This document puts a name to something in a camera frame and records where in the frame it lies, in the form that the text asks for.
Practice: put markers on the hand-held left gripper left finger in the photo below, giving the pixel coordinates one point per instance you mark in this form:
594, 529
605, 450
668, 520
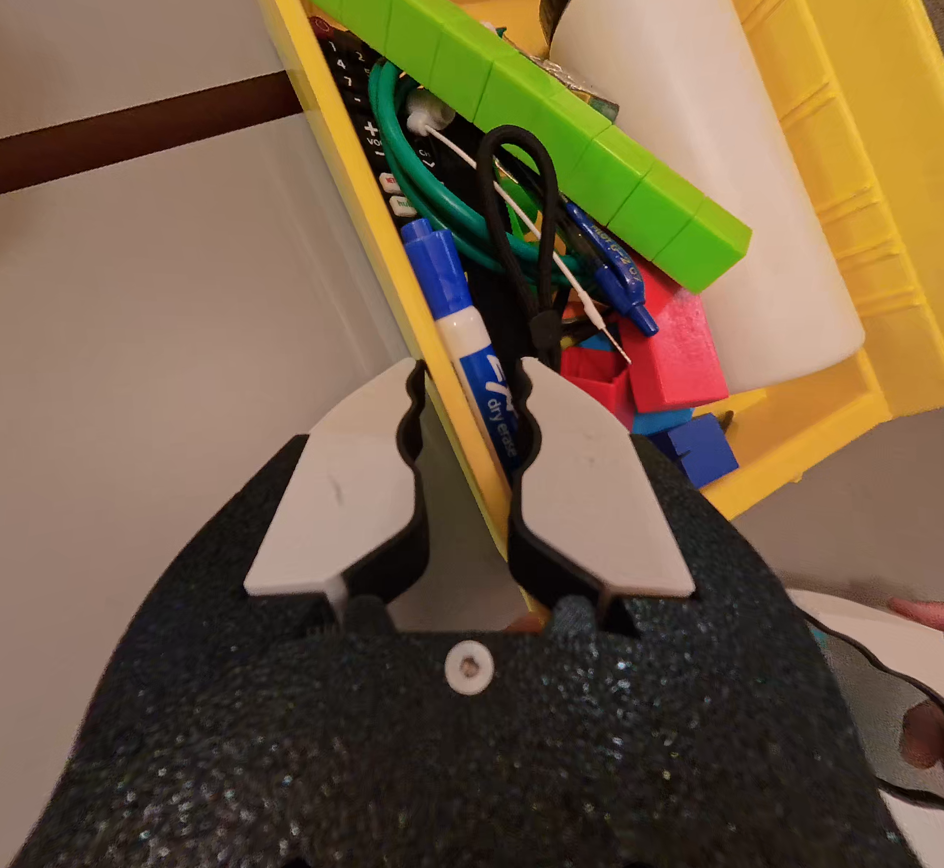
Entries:
339, 507

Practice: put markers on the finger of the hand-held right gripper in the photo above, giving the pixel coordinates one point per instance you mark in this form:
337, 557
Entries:
848, 617
929, 838

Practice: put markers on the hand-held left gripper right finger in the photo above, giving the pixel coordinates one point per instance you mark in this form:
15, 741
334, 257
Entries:
597, 507

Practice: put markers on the small dark blue object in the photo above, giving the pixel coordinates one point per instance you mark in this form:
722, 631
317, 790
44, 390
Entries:
700, 451

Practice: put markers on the yellow plastic bin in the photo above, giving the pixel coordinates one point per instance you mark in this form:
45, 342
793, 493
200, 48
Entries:
848, 145

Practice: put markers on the person's right hand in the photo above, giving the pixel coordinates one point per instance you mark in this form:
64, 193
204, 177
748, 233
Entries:
922, 611

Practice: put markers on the light blue piece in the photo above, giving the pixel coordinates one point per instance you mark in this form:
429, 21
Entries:
660, 420

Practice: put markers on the red hollow piece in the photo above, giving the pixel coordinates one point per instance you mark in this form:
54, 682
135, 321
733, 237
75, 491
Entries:
590, 374

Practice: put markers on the small red item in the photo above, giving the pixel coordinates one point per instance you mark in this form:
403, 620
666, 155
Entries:
678, 344

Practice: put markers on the blue dry-erase marker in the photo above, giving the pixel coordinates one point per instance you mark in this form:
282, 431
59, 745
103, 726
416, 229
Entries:
461, 337

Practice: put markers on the blue pen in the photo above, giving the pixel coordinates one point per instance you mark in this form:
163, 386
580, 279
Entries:
619, 278

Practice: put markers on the white cylinder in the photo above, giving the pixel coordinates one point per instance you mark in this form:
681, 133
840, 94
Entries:
700, 145

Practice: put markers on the black remote control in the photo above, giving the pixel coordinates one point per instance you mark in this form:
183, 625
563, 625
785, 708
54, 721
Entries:
354, 94

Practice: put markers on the green block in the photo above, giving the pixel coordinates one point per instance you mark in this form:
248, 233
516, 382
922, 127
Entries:
516, 86

